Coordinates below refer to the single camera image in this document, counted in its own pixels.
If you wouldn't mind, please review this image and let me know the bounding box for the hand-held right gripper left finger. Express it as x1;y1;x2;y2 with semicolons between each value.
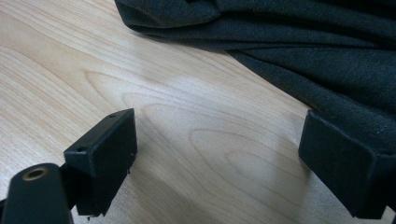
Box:
63;107;138;217

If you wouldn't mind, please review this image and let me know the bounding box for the dark cloth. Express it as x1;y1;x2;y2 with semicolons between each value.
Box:
113;0;396;157

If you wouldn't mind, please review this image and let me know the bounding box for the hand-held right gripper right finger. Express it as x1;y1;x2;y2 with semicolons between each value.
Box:
298;109;396;220

